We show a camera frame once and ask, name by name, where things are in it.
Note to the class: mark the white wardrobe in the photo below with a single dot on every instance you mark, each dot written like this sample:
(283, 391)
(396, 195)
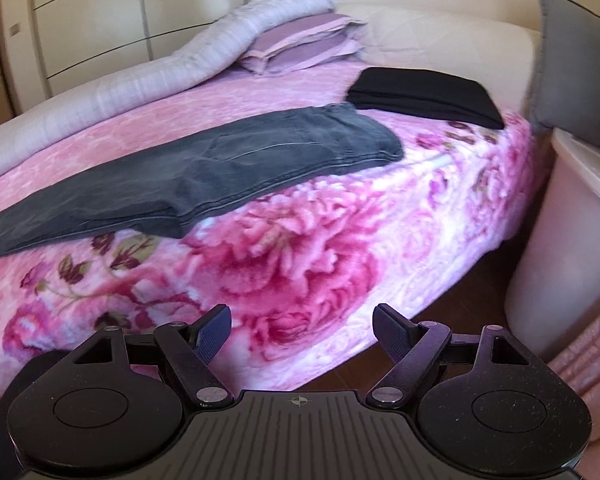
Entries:
(105, 10)

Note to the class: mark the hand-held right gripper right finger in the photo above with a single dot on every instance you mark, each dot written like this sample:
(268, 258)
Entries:
(387, 332)

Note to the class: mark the purple pillow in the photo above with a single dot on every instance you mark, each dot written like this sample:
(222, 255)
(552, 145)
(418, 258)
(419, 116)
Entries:
(300, 59)
(305, 30)

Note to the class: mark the pink floral blanket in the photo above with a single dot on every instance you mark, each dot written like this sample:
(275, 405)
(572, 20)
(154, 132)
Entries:
(305, 270)

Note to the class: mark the white light switch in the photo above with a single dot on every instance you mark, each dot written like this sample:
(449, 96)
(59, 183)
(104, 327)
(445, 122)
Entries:
(15, 30)

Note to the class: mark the black folded garment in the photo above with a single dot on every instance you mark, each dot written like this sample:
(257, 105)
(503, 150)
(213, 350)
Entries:
(420, 92)

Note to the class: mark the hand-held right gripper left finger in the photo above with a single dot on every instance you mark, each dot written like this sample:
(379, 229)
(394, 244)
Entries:
(215, 332)

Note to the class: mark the cream headboard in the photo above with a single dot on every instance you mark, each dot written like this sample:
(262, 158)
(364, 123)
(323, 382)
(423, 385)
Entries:
(455, 40)

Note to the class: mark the white bedside table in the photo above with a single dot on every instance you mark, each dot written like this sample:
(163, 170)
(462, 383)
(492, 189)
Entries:
(565, 240)

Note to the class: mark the grey jeans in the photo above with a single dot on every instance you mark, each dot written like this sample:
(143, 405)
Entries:
(205, 170)

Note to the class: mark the grey cushion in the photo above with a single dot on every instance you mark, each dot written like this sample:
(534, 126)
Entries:
(575, 60)

